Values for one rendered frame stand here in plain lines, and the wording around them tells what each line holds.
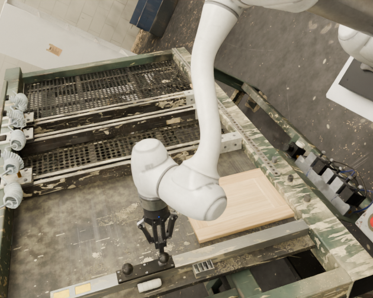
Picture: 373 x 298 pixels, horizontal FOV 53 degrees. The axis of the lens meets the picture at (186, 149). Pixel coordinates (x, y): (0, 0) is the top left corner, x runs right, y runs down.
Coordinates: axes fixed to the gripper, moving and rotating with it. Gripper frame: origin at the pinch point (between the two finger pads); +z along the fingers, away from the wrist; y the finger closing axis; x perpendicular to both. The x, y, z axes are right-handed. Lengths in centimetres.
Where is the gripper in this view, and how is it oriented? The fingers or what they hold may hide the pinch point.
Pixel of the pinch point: (160, 246)
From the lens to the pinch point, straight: 126.8
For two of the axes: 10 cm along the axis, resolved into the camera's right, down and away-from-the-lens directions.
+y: -9.5, 2.2, -2.3
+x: 3.1, 5.5, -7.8
